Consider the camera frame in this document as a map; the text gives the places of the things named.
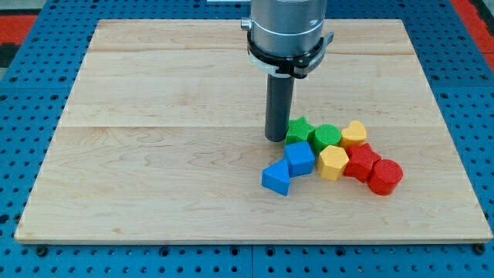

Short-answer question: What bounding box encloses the wooden board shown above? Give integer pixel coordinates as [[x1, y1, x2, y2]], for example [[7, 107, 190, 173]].
[[15, 19, 492, 245]]

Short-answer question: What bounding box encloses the blue perforated metal table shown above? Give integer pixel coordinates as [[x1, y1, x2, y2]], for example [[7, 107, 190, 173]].
[[1, 0, 493, 277]]

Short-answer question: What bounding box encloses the blue cube block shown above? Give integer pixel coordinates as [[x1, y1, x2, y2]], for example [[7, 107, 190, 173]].
[[284, 141, 315, 178]]

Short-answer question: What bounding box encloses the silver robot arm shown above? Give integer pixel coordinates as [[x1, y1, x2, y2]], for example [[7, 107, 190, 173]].
[[241, 0, 327, 57]]

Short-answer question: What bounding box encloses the yellow hexagon block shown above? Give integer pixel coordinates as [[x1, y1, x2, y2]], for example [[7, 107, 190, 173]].
[[316, 145, 349, 181]]

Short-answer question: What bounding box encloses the blue triangle block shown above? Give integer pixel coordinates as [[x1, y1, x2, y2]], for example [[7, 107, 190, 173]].
[[261, 159, 290, 196]]

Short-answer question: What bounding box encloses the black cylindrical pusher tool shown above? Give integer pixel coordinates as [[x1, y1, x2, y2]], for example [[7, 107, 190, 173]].
[[265, 75, 294, 142]]

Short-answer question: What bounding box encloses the green star block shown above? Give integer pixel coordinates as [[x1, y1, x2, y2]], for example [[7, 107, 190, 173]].
[[285, 117, 316, 144]]

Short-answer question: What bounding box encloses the red cylinder block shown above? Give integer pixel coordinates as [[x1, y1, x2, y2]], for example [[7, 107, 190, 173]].
[[367, 159, 404, 195]]

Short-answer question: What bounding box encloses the red star block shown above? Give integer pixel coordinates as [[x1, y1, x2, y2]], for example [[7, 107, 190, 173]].
[[343, 143, 382, 183]]

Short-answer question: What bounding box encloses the green circle block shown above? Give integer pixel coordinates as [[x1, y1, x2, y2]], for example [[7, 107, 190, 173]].
[[312, 124, 341, 155]]

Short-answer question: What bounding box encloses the yellow heart block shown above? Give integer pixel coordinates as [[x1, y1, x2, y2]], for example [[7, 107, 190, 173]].
[[339, 120, 367, 149]]

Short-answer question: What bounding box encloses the black clamp ring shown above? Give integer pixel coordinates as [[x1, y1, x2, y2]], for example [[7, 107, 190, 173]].
[[246, 31, 335, 80]]

